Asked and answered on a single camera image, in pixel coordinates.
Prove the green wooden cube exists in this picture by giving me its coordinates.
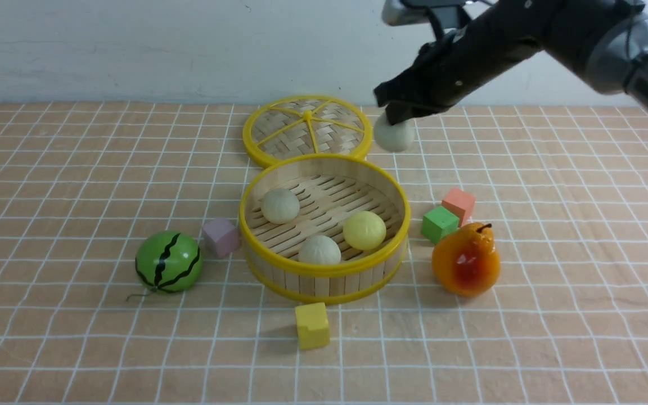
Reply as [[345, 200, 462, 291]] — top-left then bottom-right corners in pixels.
[[421, 205, 460, 244]]

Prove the yellow bun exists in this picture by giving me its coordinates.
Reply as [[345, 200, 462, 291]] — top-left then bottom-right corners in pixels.
[[342, 211, 386, 251]]

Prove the bamboo steamer tray yellow rim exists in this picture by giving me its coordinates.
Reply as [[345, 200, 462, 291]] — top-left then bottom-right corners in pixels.
[[238, 155, 411, 305]]

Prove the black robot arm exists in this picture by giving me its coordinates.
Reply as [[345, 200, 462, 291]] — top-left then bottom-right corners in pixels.
[[375, 1, 648, 125]]

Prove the coral wooden cube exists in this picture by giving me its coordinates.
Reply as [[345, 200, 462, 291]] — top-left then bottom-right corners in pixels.
[[440, 188, 476, 227]]

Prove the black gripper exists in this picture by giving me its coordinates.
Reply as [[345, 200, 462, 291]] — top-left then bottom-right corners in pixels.
[[373, 1, 550, 125]]

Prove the checkered orange tablecloth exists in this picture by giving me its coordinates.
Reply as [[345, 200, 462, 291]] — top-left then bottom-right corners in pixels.
[[0, 102, 648, 404]]

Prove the green toy watermelon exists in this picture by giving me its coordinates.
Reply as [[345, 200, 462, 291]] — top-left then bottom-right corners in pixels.
[[134, 231, 205, 293]]

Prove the orange toy pear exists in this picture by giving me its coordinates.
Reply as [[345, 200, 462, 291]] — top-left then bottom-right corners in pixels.
[[430, 222, 501, 298]]

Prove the pink wooden cube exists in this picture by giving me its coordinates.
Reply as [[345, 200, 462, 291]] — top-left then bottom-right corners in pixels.
[[201, 218, 241, 258]]

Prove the woven bamboo steamer lid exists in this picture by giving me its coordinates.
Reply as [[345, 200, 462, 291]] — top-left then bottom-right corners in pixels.
[[242, 95, 373, 168]]

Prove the white bun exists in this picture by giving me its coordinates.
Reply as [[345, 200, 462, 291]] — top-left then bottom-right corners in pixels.
[[298, 234, 341, 265], [373, 113, 416, 153], [260, 188, 300, 224]]

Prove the yellow wooden block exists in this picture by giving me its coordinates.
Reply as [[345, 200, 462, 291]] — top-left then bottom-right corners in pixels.
[[295, 302, 331, 350]]

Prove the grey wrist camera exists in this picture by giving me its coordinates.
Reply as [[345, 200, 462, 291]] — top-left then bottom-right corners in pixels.
[[381, 1, 496, 26]]

